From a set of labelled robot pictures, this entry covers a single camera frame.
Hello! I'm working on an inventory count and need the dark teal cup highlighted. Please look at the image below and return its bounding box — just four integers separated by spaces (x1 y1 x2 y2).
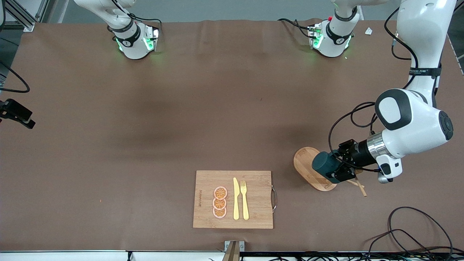
312 151 344 179

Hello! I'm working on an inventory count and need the wooden mug tree stand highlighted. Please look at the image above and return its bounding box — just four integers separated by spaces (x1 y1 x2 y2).
293 146 368 198

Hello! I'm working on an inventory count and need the wooden cutting board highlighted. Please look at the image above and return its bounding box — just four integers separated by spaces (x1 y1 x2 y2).
192 170 278 229

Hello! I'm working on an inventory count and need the yellow fork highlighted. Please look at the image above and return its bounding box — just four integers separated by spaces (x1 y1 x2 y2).
240 180 250 221

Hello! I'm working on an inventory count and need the yellow knife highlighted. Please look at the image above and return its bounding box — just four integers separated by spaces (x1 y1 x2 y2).
233 177 240 220

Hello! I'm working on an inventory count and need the black looped cable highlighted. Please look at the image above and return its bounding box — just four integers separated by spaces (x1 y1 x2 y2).
368 206 454 261

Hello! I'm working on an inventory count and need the black cable bundle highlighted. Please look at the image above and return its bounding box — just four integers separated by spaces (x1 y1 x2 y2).
250 251 464 261

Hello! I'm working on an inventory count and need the aluminium frame profile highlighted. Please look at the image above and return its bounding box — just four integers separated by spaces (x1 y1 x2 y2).
3 0 50 33

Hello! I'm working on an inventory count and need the metal bracket with wooden post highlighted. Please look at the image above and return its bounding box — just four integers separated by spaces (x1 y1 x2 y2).
221 240 245 261

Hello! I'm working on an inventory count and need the black left arm base cable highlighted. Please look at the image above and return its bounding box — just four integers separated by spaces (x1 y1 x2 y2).
277 18 313 39

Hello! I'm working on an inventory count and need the black arm base cable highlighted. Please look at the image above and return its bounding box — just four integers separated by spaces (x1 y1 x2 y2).
128 13 163 30
277 18 313 39

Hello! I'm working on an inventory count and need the black right arm base cable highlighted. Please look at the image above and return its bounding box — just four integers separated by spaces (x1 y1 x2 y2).
128 13 163 30

